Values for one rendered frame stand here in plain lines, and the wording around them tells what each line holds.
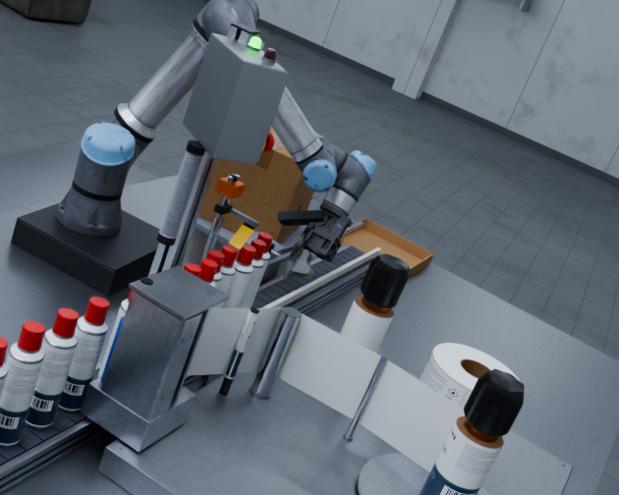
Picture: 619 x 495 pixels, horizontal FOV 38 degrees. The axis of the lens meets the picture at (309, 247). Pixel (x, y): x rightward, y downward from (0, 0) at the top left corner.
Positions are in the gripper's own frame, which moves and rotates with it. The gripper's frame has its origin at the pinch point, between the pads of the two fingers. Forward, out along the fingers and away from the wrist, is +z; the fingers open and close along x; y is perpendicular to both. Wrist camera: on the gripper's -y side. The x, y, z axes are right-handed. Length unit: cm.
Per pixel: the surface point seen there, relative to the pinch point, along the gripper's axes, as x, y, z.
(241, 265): -32.8, 1.7, 5.8
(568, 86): 735, -81, -406
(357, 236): 71, -10, -30
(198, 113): -56, -13, -13
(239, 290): -30.2, 3.2, 10.3
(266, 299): -1.7, -0.3, 7.2
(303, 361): -36.6, 24.6, 16.4
